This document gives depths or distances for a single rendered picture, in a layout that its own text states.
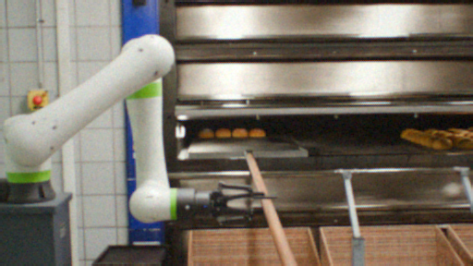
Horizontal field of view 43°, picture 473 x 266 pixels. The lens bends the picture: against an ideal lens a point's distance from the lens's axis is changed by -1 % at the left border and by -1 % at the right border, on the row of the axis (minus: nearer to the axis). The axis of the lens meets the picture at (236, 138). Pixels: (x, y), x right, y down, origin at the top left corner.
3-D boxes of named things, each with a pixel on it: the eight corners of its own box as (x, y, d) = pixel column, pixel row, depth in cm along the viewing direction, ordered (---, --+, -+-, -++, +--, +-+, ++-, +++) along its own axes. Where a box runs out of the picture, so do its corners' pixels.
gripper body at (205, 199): (197, 187, 184) (227, 187, 184) (197, 214, 184) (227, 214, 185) (196, 192, 176) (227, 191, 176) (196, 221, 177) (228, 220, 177)
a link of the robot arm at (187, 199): (175, 223, 175) (175, 192, 174) (178, 214, 187) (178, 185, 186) (197, 223, 175) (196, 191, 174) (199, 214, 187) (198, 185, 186)
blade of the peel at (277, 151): (308, 156, 281) (308, 150, 281) (187, 158, 279) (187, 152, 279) (297, 146, 317) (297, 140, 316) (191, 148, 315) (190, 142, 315)
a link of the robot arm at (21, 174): (6, 186, 168) (2, 117, 166) (6, 177, 182) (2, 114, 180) (54, 182, 173) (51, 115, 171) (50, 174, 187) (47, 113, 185)
